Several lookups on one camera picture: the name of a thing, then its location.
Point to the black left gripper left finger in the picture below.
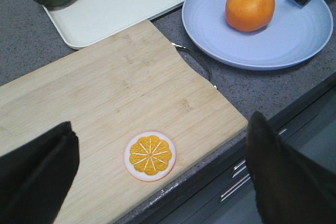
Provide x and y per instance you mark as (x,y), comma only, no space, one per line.
(36,177)

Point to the wooden cutting board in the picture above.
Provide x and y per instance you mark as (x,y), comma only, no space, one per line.
(132,82)

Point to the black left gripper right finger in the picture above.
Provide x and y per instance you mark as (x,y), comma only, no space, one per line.
(290,188)

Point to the cream rectangular tray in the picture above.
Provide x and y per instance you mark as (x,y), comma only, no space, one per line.
(82,23)

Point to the metal cutting board handle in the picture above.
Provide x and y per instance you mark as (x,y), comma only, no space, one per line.
(199,61)

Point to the orange slice coaster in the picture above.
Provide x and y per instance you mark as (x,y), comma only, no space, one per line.
(150,156)

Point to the orange mandarin fruit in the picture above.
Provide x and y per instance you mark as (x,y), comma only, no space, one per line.
(249,15)

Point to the light blue round plate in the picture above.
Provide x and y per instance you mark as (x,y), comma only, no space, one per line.
(295,34)

